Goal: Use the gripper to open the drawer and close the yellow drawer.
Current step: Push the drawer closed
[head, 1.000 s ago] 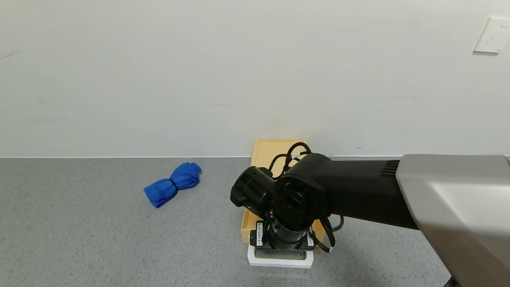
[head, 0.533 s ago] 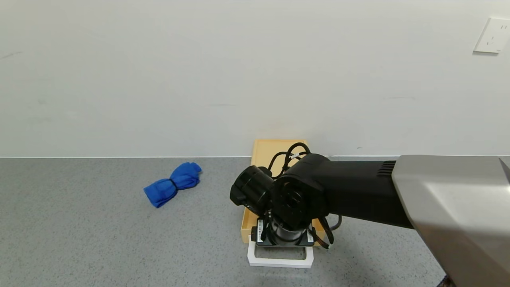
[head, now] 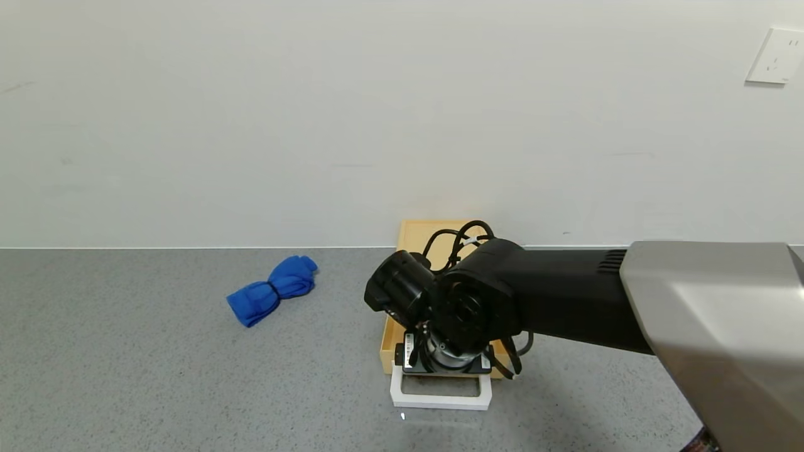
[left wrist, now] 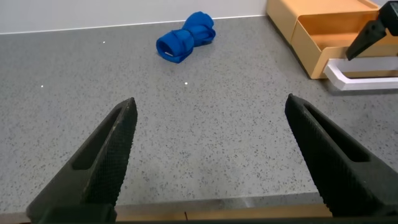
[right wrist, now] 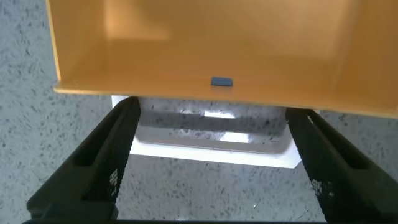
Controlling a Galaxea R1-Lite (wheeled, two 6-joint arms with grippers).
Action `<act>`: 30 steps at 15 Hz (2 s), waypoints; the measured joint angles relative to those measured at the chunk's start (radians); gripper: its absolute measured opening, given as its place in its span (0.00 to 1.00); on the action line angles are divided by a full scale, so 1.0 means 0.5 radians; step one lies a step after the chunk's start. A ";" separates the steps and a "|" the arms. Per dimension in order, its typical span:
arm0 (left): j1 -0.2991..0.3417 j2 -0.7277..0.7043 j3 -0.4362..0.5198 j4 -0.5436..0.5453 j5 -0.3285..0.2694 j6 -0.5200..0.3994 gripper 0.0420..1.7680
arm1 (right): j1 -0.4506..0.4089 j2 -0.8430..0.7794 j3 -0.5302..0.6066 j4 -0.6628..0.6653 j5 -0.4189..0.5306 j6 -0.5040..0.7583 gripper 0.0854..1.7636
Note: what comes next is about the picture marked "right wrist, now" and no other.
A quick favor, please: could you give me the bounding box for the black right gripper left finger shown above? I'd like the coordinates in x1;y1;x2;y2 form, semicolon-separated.
26;96;142;221

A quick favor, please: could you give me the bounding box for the yellow drawer with white handle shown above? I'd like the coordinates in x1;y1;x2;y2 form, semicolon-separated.
45;0;398;169

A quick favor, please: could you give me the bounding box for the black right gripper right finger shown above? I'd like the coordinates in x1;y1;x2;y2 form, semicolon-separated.
285;107;398;223

